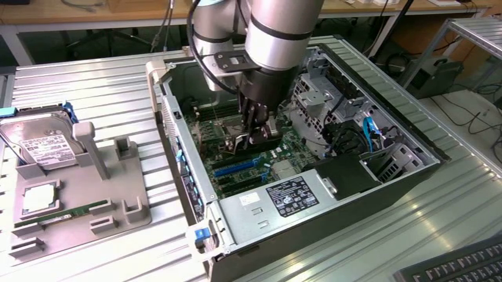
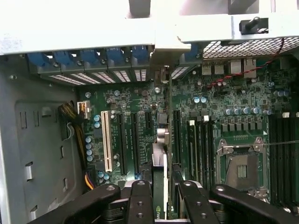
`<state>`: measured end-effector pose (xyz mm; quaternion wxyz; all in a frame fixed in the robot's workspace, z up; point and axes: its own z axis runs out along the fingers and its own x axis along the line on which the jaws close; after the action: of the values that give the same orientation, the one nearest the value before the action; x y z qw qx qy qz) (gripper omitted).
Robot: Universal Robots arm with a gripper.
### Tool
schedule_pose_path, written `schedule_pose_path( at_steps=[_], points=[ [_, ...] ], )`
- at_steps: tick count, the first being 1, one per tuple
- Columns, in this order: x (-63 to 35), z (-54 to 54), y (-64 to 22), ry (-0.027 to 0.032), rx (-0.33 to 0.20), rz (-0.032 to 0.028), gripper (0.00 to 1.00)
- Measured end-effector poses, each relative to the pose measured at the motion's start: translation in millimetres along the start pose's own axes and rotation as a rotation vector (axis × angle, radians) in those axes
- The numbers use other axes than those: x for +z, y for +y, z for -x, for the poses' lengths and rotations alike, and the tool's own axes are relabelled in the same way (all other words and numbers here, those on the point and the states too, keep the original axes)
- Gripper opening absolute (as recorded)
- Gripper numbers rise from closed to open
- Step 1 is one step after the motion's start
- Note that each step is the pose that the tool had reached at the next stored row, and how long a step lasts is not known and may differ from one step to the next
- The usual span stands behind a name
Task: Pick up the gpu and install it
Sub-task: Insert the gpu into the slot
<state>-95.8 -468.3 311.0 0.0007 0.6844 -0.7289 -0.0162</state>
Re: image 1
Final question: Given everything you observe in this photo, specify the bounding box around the blue expansion slot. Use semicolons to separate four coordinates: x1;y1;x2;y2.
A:
211;160;264;177

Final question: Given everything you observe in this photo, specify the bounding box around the silver power supply unit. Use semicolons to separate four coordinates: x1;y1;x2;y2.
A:
218;169;339;245

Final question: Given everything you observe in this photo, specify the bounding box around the blue data wire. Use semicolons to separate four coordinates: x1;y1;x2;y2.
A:
362;116;379;153

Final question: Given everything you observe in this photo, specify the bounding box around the open black PC case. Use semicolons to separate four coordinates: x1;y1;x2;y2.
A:
146;35;451;282

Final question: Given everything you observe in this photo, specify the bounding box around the beige case handle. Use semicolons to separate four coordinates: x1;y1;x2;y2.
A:
146;60;176;114

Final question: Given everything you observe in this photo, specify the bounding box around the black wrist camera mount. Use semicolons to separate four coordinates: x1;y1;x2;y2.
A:
202;51;263;74

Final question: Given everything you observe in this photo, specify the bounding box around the CPU socket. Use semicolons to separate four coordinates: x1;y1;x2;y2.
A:
218;122;240;139

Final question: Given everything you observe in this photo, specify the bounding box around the grey parts rack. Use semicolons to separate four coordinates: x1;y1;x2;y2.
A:
7;122;154;260

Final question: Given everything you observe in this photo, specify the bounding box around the black RAM slot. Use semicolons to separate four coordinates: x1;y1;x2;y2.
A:
194;102;240;115
196;107;240;120

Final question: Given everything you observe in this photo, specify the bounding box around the grey metal frame post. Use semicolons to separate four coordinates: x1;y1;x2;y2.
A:
0;66;17;110

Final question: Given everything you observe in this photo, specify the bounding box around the CPU chip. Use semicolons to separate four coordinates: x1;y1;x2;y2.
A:
22;185;60;215

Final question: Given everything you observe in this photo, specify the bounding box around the aluminium frame table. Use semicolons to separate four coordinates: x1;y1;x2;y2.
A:
402;18;502;89

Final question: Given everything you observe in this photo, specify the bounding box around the black tripod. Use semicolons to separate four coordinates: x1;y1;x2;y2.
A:
64;28;156;58

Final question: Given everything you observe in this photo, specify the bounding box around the black keyboard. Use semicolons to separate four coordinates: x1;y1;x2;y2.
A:
393;234;502;282

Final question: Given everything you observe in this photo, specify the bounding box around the hard disk with blue rails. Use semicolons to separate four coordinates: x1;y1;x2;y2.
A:
0;101;88;172

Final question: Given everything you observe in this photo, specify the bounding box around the silver chipset heat sink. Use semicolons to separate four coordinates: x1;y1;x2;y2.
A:
270;161;295;180

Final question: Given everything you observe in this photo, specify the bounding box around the black plastic shroud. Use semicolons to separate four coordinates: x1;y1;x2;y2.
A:
313;153;383;201

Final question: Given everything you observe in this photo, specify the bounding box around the wooden desk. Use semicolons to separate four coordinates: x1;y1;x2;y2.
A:
0;0;494;67

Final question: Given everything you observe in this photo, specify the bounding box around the silver disk bay cage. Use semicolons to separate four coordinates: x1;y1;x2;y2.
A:
290;48;371;153

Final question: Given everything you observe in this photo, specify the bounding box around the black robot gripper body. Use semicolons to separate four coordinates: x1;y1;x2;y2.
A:
236;66;299;119

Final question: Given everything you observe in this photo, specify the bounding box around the black expansion slot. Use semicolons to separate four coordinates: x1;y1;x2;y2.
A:
216;174;268;187
218;180;270;195

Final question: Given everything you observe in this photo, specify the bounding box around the green RAM stick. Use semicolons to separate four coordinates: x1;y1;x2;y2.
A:
13;199;110;229

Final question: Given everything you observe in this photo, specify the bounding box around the black graphics card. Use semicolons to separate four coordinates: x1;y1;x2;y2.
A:
195;117;285;156

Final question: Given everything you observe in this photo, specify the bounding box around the green motherboard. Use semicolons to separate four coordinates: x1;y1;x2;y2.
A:
183;96;319;199

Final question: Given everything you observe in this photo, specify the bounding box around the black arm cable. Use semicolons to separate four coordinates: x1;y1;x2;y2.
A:
186;0;240;95

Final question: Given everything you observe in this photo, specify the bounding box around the grey hanging cable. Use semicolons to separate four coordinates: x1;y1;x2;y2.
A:
151;0;176;53

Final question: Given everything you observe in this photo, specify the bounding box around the pale case bezel handle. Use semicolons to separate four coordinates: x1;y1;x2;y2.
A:
184;219;227;263

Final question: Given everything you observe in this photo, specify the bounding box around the black box with handle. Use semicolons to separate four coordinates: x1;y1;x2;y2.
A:
406;58;465;100

